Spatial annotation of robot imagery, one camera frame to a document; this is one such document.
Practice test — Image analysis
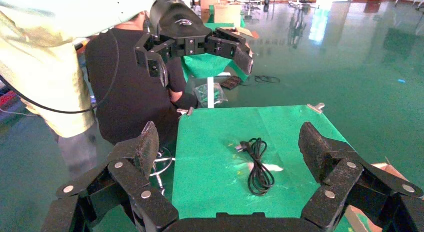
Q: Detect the chrome stool base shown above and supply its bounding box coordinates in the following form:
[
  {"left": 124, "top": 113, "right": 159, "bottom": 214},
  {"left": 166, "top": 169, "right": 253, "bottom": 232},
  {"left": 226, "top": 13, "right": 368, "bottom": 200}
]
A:
[{"left": 149, "top": 146, "right": 176, "bottom": 194}]

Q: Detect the black floor cable loop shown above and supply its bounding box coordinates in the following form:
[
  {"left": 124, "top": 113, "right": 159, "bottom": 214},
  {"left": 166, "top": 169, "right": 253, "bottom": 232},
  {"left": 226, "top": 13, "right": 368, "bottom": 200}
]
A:
[{"left": 254, "top": 74, "right": 281, "bottom": 84}]

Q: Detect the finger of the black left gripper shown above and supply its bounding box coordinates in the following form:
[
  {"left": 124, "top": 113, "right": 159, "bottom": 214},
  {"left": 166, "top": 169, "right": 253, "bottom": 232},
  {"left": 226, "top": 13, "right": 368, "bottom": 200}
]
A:
[
  {"left": 204, "top": 27, "right": 255, "bottom": 76},
  {"left": 133, "top": 31, "right": 176, "bottom": 88}
]

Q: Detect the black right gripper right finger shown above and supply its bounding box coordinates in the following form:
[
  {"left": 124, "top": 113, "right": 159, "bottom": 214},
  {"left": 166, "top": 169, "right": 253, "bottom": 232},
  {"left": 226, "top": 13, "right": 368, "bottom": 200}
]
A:
[{"left": 298, "top": 121, "right": 424, "bottom": 232}]

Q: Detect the clear plastic bag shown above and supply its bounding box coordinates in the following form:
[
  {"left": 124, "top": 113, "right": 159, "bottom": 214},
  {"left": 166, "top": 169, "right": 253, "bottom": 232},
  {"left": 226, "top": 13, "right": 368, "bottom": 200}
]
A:
[{"left": 193, "top": 82, "right": 229, "bottom": 108}]

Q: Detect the black power cord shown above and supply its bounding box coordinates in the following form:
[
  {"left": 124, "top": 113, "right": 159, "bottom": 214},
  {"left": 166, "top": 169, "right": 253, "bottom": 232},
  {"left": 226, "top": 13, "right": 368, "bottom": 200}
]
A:
[{"left": 236, "top": 137, "right": 276, "bottom": 197}]

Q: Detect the orange-brown cardboard carton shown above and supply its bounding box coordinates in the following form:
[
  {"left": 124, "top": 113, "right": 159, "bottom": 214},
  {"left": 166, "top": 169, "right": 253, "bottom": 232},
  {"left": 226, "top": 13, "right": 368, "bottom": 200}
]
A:
[{"left": 199, "top": 0, "right": 220, "bottom": 24}]

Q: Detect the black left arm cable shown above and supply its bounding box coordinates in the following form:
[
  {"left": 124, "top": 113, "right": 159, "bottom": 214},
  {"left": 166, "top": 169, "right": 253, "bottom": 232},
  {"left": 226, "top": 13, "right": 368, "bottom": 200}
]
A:
[{"left": 0, "top": 30, "right": 120, "bottom": 114}]

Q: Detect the green covered background table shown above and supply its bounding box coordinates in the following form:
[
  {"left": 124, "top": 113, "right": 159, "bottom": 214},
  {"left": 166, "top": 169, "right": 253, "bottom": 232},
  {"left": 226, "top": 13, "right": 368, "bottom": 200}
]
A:
[{"left": 181, "top": 22, "right": 249, "bottom": 82}]

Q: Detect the person in black shirt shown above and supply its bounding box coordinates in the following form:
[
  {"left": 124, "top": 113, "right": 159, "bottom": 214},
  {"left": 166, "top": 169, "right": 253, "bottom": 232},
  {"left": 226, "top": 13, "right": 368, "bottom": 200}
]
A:
[{"left": 84, "top": 11, "right": 200, "bottom": 148}]

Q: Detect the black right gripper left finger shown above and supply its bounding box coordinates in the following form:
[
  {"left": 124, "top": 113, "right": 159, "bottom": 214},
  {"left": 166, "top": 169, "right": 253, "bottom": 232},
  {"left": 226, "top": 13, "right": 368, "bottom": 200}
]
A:
[{"left": 41, "top": 121, "right": 180, "bottom": 232}]

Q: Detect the silver binder clip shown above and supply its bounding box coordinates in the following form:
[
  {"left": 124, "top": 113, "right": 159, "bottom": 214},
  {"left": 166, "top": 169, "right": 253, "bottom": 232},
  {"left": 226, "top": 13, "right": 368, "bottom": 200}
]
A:
[
  {"left": 306, "top": 102, "right": 326, "bottom": 114},
  {"left": 176, "top": 106, "right": 195, "bottom": 118}
]

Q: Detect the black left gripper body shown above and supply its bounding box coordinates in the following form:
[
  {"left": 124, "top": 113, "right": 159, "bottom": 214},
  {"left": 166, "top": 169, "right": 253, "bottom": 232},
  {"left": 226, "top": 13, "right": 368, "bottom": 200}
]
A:
[{"left": 149, "top": 0, "right": 214, "bottom": 58}]

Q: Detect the green table cloth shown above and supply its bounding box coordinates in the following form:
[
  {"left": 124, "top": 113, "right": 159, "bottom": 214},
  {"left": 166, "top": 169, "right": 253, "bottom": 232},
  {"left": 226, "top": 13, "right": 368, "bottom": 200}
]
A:
[{"left": 171, "top": 105, "right": 352, "bottom": 232}]

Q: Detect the beige cardboard carton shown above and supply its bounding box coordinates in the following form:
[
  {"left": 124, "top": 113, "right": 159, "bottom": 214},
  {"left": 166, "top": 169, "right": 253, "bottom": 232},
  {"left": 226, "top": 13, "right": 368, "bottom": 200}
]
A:
[{"left": 213, "top": 3, "right": 243, "bottom": 27}]

